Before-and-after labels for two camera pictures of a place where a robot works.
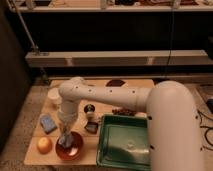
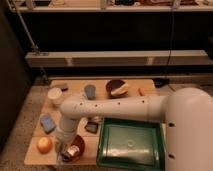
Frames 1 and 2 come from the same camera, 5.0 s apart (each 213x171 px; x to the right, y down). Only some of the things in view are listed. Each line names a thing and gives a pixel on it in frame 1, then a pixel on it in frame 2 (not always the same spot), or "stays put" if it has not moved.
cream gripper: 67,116 → 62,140
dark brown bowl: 115,83 stays put
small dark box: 91,127 stays put
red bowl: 72,152 stays put
